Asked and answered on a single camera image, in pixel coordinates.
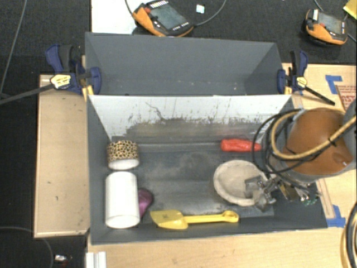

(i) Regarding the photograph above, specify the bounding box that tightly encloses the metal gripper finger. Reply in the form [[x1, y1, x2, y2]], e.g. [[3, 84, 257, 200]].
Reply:
[[252, 190, 277, 213], [244, 176, 268, 198]]

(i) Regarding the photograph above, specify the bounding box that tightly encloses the beige bowl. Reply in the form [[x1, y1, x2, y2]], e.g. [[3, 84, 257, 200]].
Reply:
[[213, 160, 269, 207]]

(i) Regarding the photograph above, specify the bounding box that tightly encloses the grey metal bin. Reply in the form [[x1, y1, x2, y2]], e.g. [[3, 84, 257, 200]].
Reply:
[[84, 31, 329, 246]]

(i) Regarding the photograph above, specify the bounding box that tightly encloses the yellow plastic scoop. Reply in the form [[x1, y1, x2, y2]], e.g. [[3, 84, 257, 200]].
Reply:
[[149, 209, 240, 231]]

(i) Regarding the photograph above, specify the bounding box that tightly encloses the purple rounded object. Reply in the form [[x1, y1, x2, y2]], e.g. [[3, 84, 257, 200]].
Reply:
[[137, 188, 155, 218]]

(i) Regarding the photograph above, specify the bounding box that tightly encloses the white plastic cylinder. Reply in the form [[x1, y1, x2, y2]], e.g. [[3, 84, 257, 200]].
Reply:
[[105, 171, 141, 229]]

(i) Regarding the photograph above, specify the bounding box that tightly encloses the leopard print tape roll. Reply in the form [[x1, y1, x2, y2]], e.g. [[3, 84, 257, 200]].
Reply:
[[107, 140, 141, 170]]

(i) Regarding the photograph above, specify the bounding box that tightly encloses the pale wood board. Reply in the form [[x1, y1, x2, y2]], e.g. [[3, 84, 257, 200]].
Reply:
[[33, 74, 91, 239]]

